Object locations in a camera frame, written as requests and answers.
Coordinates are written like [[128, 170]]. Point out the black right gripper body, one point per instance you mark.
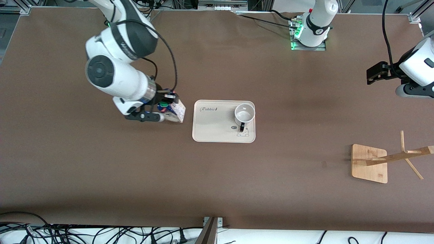
[[160, 96]]

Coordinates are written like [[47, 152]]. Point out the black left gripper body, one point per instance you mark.
[[390, 72]]

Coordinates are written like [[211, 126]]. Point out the blue milk carton green cap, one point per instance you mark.
[[178, 113]]

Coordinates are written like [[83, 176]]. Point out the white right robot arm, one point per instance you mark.
[[115, 74]]

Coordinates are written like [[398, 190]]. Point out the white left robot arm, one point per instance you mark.
[[420, 61]]

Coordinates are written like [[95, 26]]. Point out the white rabbit print tray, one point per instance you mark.
[[213, 125]]

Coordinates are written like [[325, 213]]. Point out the wooden mug stand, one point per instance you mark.
[[369, 166]]

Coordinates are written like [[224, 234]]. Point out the grey metal box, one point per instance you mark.
[[222, 4]]

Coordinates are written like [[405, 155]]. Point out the black power plug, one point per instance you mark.
[[183, 239]]

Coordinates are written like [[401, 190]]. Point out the aluminium frame rail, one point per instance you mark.
[[22, 8], [415, 15]]

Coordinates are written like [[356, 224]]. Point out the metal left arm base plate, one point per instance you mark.
[[294, 45]]

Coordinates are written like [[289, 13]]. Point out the aluminium bracket post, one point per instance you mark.
[[208, 234]]

